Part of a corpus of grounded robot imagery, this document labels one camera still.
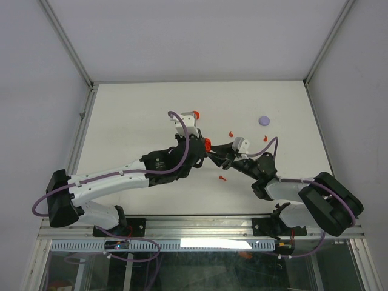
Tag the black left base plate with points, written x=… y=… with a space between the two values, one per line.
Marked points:
x=134 y=227

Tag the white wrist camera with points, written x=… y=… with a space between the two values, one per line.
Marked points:
x=188 y=119
x=240 y=146

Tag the grey slotted cable tray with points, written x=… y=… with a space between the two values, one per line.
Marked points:
x=170 y=245

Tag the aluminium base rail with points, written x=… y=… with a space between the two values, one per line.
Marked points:
x=177 y=227

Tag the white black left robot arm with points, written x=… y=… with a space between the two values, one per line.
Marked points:
x=71 y=199

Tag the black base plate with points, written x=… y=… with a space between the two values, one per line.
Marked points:
x=275 y=228
x=134 y=227

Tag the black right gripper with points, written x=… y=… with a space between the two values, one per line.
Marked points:
x=225 y=150

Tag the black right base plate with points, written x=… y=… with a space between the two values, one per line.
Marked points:
x=275 y=228

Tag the aluminium frame post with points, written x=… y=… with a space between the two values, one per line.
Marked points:
x=58 y=28
x=338 y=23

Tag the aluminium frame post left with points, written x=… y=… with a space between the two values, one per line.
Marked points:
x=58 y=28

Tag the aluminium frame post right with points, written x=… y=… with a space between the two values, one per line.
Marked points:
x=338 y=23

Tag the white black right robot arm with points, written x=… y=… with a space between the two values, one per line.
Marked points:
x=321 y=201

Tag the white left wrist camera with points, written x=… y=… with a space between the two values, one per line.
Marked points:
x=188 y=119

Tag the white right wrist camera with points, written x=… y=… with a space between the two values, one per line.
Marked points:
x=240 y=146

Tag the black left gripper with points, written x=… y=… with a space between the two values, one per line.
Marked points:
x=180 y=137

